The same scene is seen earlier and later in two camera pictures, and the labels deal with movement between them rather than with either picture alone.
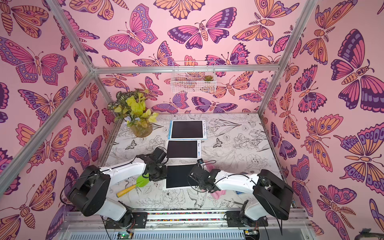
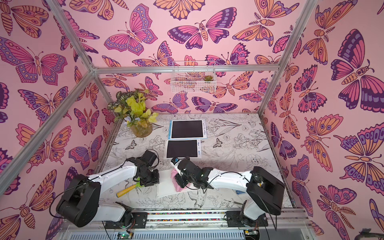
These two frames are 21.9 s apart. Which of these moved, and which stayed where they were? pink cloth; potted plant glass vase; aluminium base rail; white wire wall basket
Moved: pink cloth
Stayed: aluminium base rail; white wire wall basket; potted plant glass vase
